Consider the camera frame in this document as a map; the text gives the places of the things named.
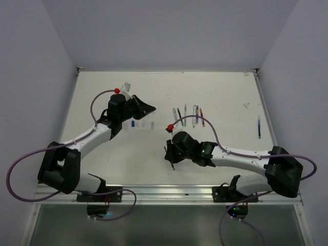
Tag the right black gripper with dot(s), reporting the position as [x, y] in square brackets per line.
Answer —
[170, 154]

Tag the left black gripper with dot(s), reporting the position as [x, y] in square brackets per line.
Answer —
[142, 109]

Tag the clear slim pen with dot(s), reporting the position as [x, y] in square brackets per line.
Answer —
[175, 114]

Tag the clear grey pen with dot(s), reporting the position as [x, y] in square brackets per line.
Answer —
[185, 114]

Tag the green barrel pen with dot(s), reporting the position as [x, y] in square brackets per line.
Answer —
[180, 117]

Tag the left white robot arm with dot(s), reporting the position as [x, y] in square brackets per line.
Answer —
[60, 168]

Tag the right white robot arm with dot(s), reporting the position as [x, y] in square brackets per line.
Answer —
[275, 170]

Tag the blue white pen far right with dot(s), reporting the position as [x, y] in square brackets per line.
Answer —
[259, 126]

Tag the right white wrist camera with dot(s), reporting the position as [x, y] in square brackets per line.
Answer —
[172, 129]

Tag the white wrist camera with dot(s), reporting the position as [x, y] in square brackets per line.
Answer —
[172, 129]
[125, 90]

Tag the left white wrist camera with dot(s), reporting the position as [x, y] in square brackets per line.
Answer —
[125, 90]

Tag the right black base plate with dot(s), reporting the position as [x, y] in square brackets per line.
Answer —
[224, 195]

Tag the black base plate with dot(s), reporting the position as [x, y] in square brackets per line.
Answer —
[224, 195]
[106, 194]

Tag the aluminium front rail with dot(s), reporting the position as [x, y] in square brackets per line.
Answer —
[165, 195]

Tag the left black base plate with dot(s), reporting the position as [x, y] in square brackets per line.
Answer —
[106, 194]

